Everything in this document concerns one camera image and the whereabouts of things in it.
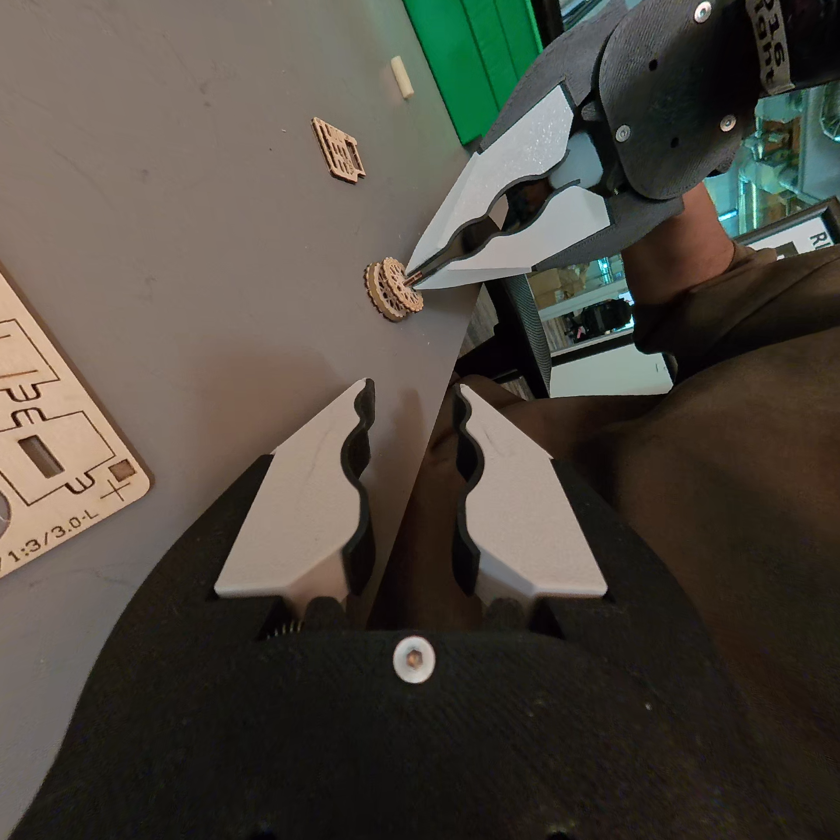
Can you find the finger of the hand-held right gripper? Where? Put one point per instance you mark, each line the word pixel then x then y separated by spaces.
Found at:
pixel 518 144
pixel 551 236

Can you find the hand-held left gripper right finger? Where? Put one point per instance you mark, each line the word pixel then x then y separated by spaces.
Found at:
pixel 531 525

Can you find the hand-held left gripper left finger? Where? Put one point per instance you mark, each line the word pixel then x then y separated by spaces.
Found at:
pixel 295 518

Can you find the wooden gear wheel with axle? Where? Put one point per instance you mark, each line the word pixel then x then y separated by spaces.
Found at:
pixel 387 295

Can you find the person's right forearm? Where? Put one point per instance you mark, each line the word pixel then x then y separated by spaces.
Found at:
pixel 676 262

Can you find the grey desk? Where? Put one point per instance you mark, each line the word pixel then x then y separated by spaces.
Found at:
pixel 197 262

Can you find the green panel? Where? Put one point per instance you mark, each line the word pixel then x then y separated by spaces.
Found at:
pixel 466 59

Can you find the glass display case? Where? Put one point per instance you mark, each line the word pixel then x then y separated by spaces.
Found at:
pixel 787 157

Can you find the small white plastic piece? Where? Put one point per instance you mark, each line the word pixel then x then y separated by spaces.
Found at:
pixel 401 77

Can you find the white cabinet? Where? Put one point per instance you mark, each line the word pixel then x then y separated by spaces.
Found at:
pixel 604 377

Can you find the small wooden cutout sheet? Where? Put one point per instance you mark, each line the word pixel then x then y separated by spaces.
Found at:
pixel 331 148

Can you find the person's brown shirt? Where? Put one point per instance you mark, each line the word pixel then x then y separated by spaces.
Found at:
pixel 722 525

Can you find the black framed white sign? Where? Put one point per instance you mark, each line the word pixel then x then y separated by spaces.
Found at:
pixel 820 239

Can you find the wooden sheet with round holes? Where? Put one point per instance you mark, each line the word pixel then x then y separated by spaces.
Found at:
pixel 85 426

